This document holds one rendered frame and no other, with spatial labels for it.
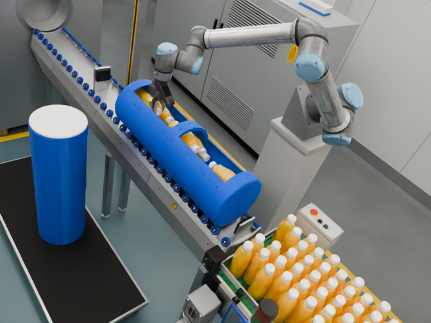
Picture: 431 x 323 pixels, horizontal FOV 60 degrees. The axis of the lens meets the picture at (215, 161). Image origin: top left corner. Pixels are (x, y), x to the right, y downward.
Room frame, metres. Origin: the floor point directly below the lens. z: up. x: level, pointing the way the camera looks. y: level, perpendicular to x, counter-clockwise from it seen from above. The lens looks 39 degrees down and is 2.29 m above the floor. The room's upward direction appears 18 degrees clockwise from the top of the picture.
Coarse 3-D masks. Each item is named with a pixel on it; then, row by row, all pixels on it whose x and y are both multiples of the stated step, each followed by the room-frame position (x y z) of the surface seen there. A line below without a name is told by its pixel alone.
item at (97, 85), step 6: (108, 66) 2.03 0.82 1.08; (96, 72) 1.95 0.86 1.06; (102, 72) 1.97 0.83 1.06; (108, 72) 2.00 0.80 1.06; (96, 78) 1.95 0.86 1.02; (102, 78) 1.97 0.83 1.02; (108, 78) 2.00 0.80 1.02; (96, 84) 1.95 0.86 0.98; (102, 84) 1.99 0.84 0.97; (108, 84) 2.02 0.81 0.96; (96, 90) 1.96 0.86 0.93
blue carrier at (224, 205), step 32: (128, 96) 1.63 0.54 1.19; (128, 128) 1.56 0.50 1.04; (160, 128) 1.45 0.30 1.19; (192, 128) 1.47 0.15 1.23; (160, 160) 1.36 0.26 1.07; (192, 160) 1.29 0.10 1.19; (224, 160) 1.48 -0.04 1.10; (192, 192) 1.21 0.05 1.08; (224, 192) 1.16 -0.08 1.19; (256, 192) 1.30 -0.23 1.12; (224, 224) 1.18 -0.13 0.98
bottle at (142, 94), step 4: (140, 88) 1.73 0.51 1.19; (136, 92) 1.70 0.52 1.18; (140, 92) 1.70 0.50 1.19; (144, 92) 1.70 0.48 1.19; (140, 96) 1.68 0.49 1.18; (144, 96) 1.67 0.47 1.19; (148, 96) 1.68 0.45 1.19; (144, 100) 1.65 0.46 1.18; (148, 100) 1.65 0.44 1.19; (148, 104) 1.63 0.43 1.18
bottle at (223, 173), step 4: (216, 164) 1.34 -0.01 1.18; (212, 168) 1.32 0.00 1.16; (216, 168) 1.30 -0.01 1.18; (220, 168) 1.30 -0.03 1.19; (224, 168) 1.31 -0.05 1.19; (216, 172) 1.28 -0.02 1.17; (220, 172) 1.28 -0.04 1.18; (224, 172) 1.28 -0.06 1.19; (228, 172) 1.29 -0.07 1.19; (220, 176) 1.26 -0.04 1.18; (224, 176) 1.26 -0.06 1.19; (228, 176) 1.26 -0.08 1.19; (232, 176) 1.27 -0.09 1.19; (224, 180) 1.25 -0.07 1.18
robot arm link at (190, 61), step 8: (192, 48) 1.65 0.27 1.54; (176, 56) 1.59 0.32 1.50; (184, 56) 1.60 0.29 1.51; (192, 56) 1.62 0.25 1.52; (200, 56) 1.64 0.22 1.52; (176, 64) 1.58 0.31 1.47; (184, 64) 1.58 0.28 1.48; (192, 64) 1.59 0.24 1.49; (200, 64) 1.60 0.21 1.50; (192, 72) 1.59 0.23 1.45
